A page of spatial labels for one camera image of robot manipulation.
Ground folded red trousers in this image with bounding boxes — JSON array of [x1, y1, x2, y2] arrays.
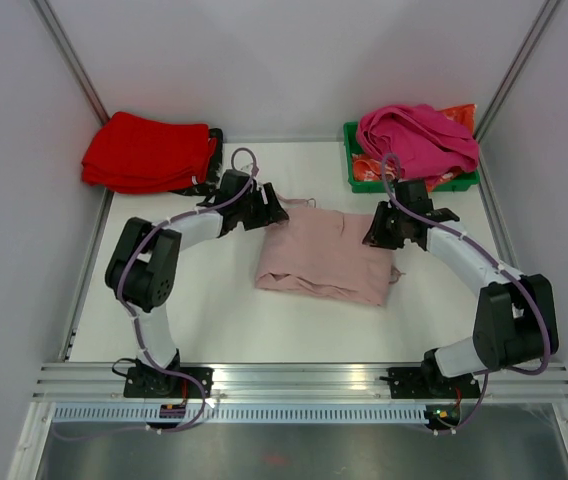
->
[[81, 112, 219, 195]]

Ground light pink trousers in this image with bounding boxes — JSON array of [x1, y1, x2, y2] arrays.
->
[[255, 206, 402, 307]]

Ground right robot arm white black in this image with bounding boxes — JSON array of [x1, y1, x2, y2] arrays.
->
[[363, 180, 559, 396]]

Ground magenta crumpled trousers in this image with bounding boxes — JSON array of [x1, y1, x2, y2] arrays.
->
[[356, 104, 479, 188]]

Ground orange floral trousers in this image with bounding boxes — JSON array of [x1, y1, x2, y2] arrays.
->
[[343, 104, 479, 193]]

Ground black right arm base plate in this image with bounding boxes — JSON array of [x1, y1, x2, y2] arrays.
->
[[378, 367, 480, 400]]

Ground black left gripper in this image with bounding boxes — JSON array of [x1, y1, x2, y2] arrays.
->
[[235, 183, 288, 231]]

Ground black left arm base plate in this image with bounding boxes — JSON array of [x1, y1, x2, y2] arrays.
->
[[123, 365, 214, 399]]

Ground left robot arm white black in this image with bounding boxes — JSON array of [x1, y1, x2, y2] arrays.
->
[[105, 170, 289, 399]]

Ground green plastic bin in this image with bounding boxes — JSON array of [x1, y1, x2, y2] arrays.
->
[[343, 121, 480, 193]]

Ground aluminium mounting rail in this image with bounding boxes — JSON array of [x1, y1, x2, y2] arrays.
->
[[30, 362, 568, 404]]

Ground slotted grey cable duct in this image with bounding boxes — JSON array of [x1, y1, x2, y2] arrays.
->
[[53, 403, 428, 425]]

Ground right aluminium frame post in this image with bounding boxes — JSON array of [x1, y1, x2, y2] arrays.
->
[[473, 0, 565, 141]]

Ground aluminium frame post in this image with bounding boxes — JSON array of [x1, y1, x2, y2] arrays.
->
[[29, 0, 110, 125], [473, 0, 565, 141]]

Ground left aluminium frame post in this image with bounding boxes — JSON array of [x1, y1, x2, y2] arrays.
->
[[29, 0, 110, 125]]

